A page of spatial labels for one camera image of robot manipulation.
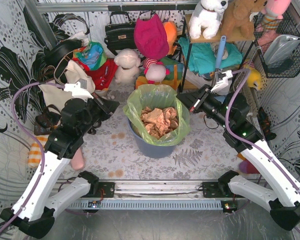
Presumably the green trash bag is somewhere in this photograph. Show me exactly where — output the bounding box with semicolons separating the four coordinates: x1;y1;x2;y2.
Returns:
123;84;191;147

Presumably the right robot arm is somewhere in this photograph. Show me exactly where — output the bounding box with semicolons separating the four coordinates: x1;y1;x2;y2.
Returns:
177;85;300;231

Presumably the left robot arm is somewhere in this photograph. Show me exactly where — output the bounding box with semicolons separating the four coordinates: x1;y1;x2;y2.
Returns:
0;96;120;239

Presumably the cream tote bag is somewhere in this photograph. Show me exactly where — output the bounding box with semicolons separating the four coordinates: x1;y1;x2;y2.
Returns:
37;59;96;114

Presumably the blue trash bin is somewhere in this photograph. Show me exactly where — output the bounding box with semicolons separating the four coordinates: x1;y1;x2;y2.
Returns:
127;119;176;159

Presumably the magenta hanging bag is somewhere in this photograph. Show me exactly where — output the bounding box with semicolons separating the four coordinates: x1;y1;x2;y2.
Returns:
133;13;169;60

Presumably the red cloth in basket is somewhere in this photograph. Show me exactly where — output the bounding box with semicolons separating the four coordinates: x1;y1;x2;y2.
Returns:
86;58;118;91

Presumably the crumpled brown paper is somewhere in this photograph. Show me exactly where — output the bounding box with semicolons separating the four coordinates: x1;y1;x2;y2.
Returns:
140;107;179;140

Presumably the teal folded cloth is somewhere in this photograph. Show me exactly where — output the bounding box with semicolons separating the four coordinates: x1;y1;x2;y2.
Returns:
188;43;243;75

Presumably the white fluffy plush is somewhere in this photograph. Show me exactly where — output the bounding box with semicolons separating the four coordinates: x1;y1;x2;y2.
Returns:
114;48;141;84

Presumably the yellow duck plush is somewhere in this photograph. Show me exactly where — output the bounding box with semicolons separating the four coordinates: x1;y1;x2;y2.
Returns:
243;61;262;91

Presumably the colourful printed cloth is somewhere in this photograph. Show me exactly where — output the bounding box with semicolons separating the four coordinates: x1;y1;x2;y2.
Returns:
72;41;107;72

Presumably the pink glasses case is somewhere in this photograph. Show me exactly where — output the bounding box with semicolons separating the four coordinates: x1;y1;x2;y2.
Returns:
70;148;85;171

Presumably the blue broom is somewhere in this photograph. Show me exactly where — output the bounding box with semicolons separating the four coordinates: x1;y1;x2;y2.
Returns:
214;35;227;76

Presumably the black handbag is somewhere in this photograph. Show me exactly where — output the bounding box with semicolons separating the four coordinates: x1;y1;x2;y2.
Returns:
104;11;137;56

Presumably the purple orange sock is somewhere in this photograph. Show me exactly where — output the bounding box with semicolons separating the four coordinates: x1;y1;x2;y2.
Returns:
237;153;259;174

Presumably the black round hat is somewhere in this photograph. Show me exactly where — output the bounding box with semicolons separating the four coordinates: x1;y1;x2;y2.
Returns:
44;39;83;66

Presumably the orange plush toy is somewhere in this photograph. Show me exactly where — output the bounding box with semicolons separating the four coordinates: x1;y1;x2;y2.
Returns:
163;21;177;55

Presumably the orange checked cloth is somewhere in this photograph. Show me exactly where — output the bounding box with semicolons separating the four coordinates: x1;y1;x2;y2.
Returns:
27;135;48;168

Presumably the white dog plush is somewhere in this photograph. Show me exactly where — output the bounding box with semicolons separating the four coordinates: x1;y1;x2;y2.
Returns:
188;0;229;40

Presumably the brown teddy bear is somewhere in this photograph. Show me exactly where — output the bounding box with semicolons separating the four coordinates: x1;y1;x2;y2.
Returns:
220;0;268;39

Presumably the silver foil pouch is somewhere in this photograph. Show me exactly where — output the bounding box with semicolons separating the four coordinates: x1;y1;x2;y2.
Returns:
263;34;300;65

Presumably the pink plush toy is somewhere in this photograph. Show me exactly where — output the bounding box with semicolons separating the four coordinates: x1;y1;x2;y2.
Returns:
261;0;291;25

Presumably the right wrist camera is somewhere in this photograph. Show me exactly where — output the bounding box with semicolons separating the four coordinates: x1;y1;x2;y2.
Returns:
210;70;233;94

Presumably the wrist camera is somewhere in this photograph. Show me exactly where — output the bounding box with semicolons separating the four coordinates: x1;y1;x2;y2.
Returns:
63;78;93;101
210;70;233;94

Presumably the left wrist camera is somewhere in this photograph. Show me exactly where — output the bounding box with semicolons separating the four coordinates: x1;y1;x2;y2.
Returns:
63;78;93;101

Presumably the dark brown strap bag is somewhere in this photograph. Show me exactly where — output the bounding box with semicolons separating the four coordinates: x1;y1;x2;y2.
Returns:
33;104;61;136

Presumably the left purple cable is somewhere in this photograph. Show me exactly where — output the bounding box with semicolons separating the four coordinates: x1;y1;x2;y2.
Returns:
0;82;66;240

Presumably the purple cable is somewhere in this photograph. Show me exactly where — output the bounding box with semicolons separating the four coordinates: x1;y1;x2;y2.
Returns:
0;82;66;240
224;68;300;201

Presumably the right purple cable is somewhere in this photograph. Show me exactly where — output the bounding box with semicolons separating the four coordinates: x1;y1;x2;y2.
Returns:
224;68;300;201

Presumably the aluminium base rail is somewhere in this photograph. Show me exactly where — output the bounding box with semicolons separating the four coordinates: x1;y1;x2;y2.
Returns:
52;178;297;210

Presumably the black wire basket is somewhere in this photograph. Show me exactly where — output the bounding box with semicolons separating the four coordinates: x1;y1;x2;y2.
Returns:
254;12;300;79

